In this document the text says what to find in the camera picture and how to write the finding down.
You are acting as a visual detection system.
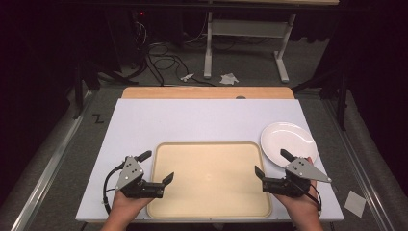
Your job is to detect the person's right hand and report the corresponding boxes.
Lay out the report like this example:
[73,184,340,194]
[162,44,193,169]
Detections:
[272,156,323,223]

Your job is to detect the wooden table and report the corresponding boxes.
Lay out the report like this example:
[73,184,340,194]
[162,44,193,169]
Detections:
[121,86,295,100]

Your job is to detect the metal floor rail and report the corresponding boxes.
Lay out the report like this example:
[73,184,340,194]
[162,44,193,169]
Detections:
[10,90,94,231]
[322,98,396,231]

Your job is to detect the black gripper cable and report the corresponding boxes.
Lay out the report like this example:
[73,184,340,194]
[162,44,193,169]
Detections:
[101,162,127,216]
[301,183,323,213]

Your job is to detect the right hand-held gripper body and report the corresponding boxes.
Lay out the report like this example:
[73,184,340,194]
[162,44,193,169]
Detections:
[262,156,333,198]

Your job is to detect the beige tray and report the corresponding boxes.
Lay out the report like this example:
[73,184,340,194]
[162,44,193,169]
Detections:
[146,141,273,220]

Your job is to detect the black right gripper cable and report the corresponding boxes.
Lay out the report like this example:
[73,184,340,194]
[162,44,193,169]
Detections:
[301,183,323,213]

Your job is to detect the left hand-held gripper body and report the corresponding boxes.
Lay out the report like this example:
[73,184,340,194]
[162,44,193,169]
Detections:
[115,156,166,199]

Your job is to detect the white metal table frame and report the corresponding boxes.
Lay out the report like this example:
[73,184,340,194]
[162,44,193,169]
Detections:
[203,12,297,84]

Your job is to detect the black floor cables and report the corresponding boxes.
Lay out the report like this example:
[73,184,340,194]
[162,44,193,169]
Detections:
[144,40,217,88]

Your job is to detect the white plate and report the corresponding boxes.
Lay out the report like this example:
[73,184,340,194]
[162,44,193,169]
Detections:
[260,121,319,168]

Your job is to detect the person's left hand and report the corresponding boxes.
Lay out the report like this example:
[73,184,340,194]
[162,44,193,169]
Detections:
[108,190,155,223]

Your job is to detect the crumpled white paper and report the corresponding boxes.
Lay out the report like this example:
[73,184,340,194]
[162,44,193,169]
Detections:
[219,72,240,86]

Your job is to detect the black metal stand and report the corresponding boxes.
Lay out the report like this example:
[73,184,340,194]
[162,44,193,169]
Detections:
[72,59,85,120]
[336,72,349,132]

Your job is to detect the white board table cover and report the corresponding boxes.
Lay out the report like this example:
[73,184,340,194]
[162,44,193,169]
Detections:
[74,97,345,223]

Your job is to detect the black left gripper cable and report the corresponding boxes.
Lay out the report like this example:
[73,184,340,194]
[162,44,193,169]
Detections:
[101,162,127,216]

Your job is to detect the flat white paper sheet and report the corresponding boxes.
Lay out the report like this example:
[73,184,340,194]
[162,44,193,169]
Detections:
[344,190,367,218]

